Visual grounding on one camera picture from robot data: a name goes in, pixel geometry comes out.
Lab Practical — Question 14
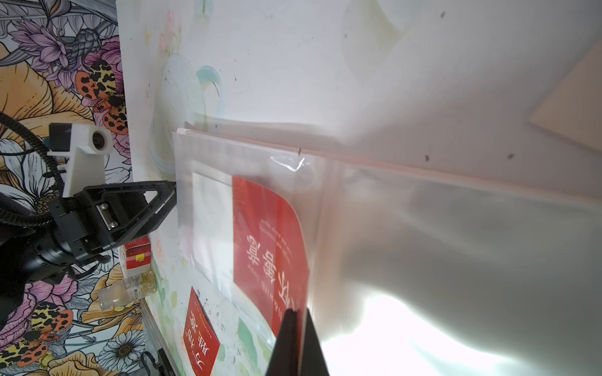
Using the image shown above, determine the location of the pink photo album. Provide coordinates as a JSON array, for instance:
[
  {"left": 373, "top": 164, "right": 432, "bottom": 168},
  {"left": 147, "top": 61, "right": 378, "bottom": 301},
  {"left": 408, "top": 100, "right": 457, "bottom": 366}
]
[{"left": 173, "top": 129, "right": 601, "bottom": 375}]

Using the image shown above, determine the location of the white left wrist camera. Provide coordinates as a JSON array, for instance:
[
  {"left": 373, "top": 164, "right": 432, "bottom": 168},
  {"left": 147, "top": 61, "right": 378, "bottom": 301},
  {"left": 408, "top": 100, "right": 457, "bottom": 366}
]
[{"left": 45, "top": 123, "right": 113, "bottom": 197}]

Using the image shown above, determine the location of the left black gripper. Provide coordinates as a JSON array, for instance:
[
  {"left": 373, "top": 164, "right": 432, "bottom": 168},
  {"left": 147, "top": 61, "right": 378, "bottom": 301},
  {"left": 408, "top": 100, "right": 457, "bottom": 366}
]
[{"left": 18, "top": 180, "right": 177, "bottom": 282}]

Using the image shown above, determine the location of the red and white box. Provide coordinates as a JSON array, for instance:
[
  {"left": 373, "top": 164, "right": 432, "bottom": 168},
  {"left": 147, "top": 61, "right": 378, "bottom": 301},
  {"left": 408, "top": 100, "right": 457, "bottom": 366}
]
[{"left": 119, "top": 236, "right": 152, "bottom": 278}]

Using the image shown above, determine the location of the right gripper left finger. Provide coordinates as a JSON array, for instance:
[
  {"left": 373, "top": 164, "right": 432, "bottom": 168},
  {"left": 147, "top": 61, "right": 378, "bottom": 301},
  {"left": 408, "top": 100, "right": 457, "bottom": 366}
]
[{"left": 265, "top": 309, "right": 299, "bottom": 376}]

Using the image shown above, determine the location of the small pink card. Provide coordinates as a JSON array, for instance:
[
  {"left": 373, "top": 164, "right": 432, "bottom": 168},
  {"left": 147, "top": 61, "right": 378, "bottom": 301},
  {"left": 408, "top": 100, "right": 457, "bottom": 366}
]
[{"left": 529, "top": 42, "right": 601, "bottom": 152}]

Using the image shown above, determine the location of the red card with white characters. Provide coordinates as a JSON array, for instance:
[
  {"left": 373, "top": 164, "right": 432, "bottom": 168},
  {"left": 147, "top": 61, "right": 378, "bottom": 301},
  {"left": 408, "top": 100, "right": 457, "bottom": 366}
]
[{"left": 183, "top": 288, "right": 220, "bottom": 376}]

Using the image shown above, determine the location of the small plastic bottle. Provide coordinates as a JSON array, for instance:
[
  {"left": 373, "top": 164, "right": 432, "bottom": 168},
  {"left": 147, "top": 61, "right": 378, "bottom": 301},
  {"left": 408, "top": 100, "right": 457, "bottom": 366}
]
[{"left": 98, "top": 271, "right": 157, "bottom": 311}]

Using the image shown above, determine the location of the red landscape greeting card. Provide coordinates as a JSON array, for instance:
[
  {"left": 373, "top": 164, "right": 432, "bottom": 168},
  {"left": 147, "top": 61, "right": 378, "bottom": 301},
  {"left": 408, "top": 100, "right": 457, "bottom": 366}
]
[{"left": 232, "top": 176, "right": 309, "bottom": 335}]

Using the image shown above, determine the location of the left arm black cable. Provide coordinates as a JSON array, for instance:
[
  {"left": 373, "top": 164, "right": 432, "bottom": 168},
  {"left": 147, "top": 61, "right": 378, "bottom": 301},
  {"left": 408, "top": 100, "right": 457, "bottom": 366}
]
[{"left": 0, "top": 110, "right": 64, "bottom": 230}]

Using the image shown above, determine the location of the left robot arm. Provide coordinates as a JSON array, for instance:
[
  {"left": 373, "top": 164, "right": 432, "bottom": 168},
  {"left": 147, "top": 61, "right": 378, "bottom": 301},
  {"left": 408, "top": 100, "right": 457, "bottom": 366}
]
[{"left": 1, "top": 180, "right": 177, "bottom": 325}]

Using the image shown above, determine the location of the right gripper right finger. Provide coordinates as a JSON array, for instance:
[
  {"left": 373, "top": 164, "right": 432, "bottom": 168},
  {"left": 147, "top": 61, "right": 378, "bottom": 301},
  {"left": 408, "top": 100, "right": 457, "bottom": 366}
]
[{"left": 299, "top": 310, "right": 329, "bottom": 376}]

